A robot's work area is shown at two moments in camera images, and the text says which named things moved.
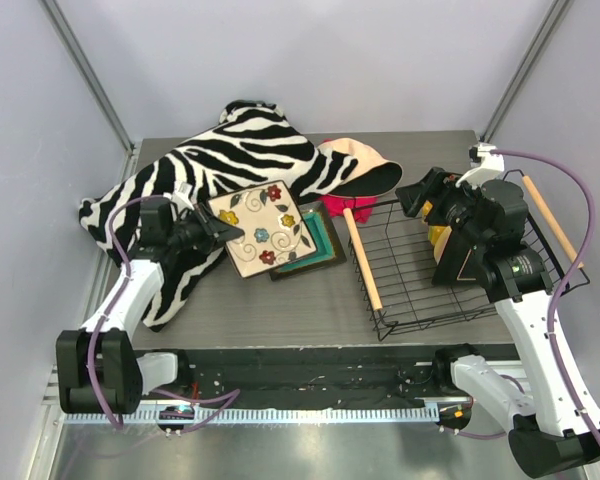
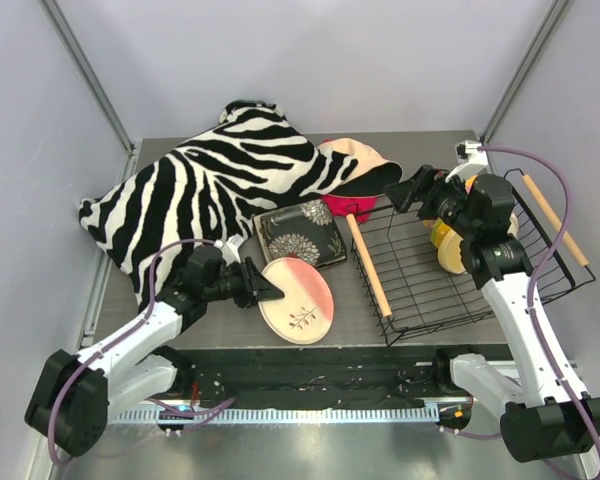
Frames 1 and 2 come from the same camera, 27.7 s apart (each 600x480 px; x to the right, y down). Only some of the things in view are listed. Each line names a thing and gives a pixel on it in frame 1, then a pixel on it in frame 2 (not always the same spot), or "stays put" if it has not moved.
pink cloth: (361, 206) stays put
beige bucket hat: (373, 173) stays put
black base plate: (326, 377) stays put
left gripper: (205, 225) to (249, 283)
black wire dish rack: (395, 256) stays put
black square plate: (459, 263) to (306, 231)
